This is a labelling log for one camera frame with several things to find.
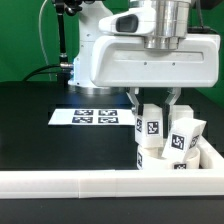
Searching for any white round stool seat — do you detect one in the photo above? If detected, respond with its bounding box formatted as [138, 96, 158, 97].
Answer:
[137, 146, 200, 170]

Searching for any grey cable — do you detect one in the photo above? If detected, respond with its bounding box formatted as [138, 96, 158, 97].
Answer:
[37, 0, 53, 82]

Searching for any black cable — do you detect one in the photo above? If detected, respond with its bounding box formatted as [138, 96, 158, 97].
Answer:
[22, 64, 74, 82]

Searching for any white L-shaped fence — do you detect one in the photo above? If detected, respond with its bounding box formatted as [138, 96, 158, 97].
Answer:
[0, 139, 224, 199]

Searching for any white marker sheet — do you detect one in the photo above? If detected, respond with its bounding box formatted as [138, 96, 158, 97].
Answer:
[49, 108, 135, 126]

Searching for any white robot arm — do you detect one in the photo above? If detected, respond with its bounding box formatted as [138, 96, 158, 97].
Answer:
[52, 0, 221, 115]

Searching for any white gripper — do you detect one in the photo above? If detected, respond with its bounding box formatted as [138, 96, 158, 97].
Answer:
[91, 8, 221, 116]

